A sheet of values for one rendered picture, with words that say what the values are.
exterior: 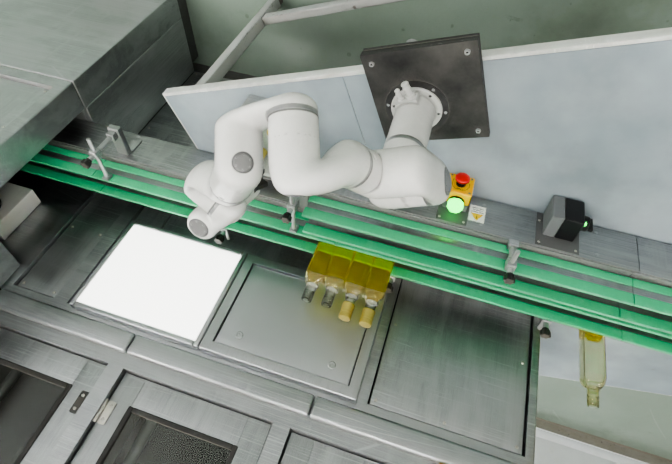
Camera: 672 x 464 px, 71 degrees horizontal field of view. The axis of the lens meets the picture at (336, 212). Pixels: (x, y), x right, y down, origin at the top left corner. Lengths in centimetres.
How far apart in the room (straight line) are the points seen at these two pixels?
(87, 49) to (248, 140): 120
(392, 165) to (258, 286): 78
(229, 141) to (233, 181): 7
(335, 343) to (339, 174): 75
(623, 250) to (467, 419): 61
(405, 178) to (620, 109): 56
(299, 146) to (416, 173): 22
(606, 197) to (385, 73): 66
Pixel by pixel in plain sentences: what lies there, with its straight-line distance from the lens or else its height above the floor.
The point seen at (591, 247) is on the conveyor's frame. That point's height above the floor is 83.
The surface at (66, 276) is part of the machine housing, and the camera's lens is 176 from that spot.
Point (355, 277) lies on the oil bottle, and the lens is 134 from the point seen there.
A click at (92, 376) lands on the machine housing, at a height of 147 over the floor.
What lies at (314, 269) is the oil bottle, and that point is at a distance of 135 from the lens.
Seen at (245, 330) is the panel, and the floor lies 123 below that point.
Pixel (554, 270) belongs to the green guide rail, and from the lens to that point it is 136.
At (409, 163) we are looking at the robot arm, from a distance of 85.
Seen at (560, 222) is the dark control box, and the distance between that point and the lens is 135.
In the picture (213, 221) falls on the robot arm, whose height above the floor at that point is 119.
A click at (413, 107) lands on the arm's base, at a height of 84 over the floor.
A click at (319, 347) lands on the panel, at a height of 121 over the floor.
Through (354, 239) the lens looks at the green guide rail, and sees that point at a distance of 137.
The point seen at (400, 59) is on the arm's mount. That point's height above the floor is 78.
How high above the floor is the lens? 174
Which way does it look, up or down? 38 degrees down
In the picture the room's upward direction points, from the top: 157 degrees counter-clockwise
